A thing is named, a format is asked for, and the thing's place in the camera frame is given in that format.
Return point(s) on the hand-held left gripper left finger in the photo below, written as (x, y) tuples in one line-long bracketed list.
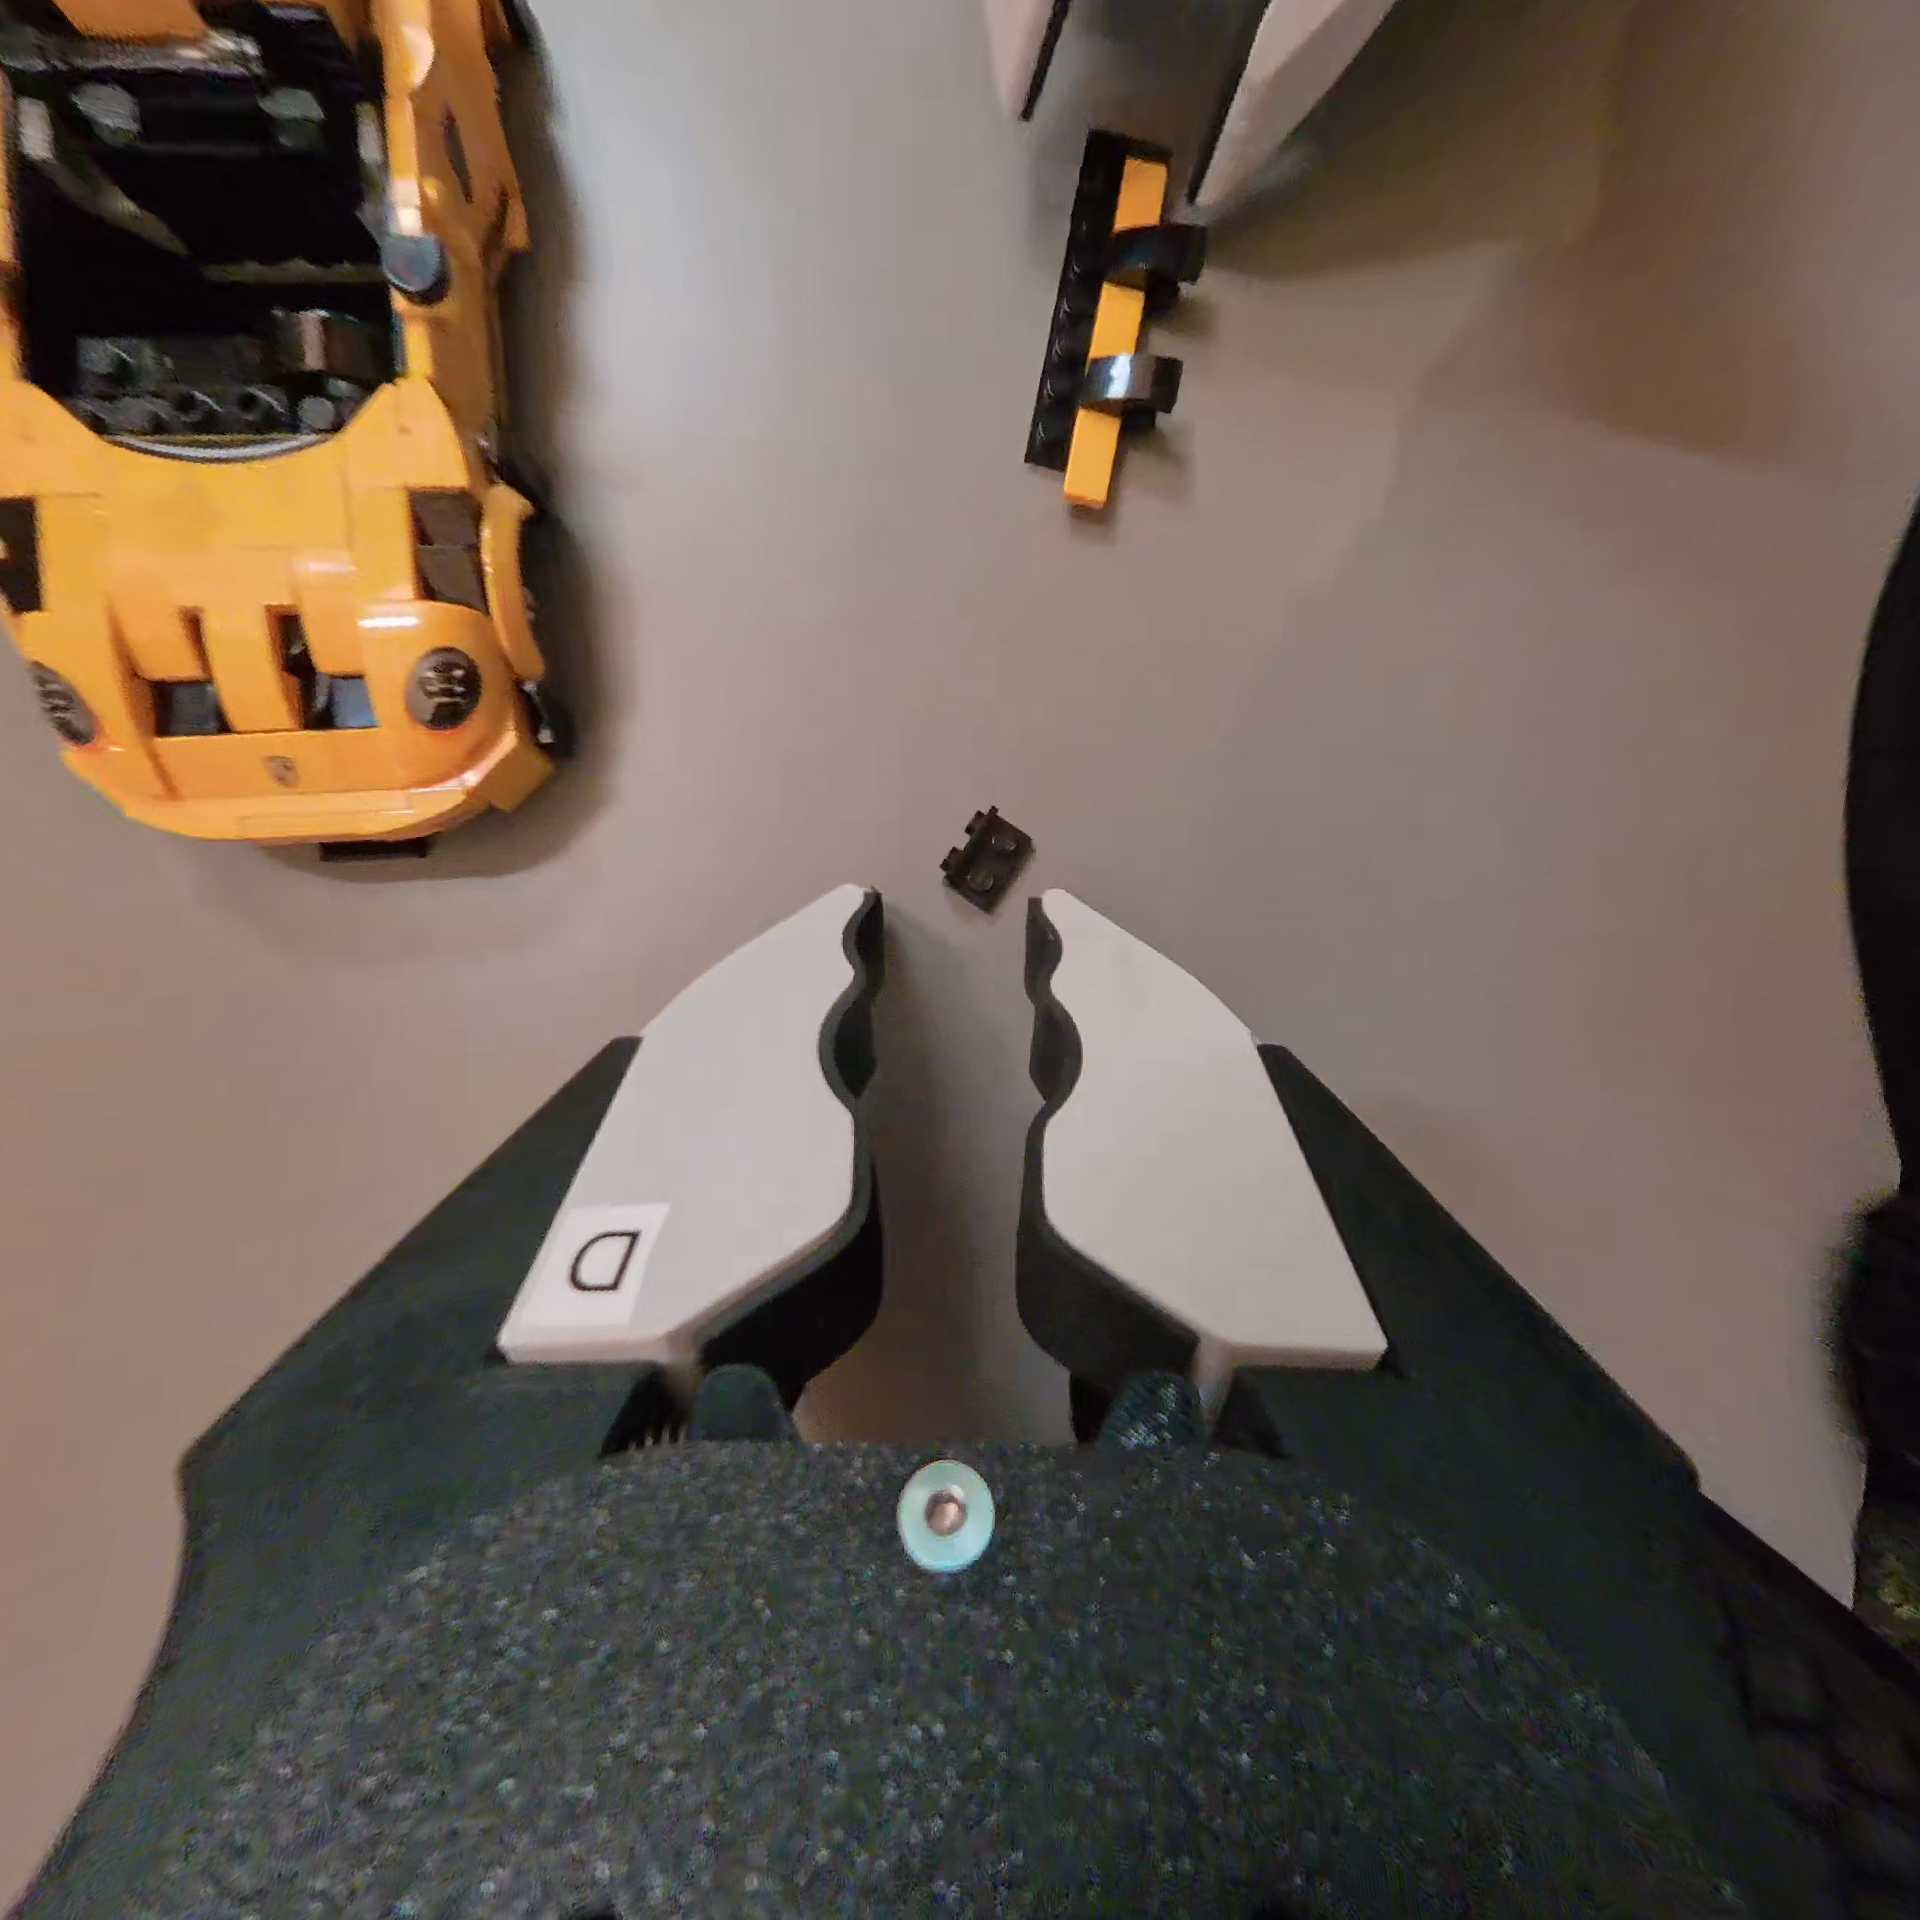
[(720, 1142)]

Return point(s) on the small orange lego tile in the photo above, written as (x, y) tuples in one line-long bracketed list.
[(1092, 457), (1140, 192)]

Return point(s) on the yellow lego car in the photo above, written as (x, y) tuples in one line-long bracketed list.
[(253, 600)]

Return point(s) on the person's dark clothed torso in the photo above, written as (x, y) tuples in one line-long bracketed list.
[(1890, 902)]

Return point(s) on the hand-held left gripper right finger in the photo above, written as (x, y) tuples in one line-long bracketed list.
[(1201, 1184)]

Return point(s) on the black yellow lego plate assembly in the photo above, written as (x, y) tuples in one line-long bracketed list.
[(1072, 330)]

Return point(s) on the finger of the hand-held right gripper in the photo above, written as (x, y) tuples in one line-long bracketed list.
[(1023, 36), (1306, 76)]

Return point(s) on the small black lego clip plate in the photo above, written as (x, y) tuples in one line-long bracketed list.
[(988, 862)]

